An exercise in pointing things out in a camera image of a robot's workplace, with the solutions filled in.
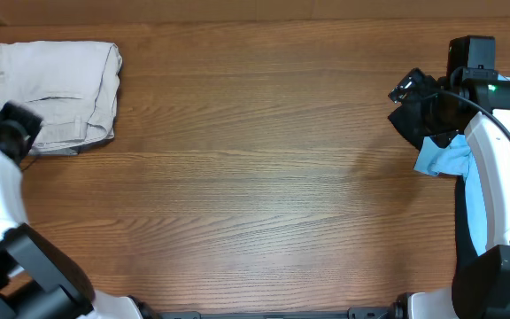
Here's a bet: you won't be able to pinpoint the folded grey cloth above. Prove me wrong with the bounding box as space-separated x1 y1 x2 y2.
28 131 114 156

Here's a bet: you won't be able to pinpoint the beige khaki shorts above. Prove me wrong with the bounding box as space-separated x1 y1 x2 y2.
0 41 123 151

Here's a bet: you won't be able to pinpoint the light blue printed t-shirt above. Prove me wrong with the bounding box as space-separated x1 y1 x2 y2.
413 74 510 258

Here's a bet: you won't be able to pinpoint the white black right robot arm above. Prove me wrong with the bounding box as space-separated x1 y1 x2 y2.
385 35 510 318

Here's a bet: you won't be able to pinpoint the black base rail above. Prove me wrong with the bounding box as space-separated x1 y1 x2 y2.
158 307 404 319

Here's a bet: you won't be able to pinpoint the black garment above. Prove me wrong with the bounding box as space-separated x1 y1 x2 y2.
455 108 510 269

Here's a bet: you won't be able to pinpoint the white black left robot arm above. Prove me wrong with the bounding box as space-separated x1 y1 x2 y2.
0 102 155 319

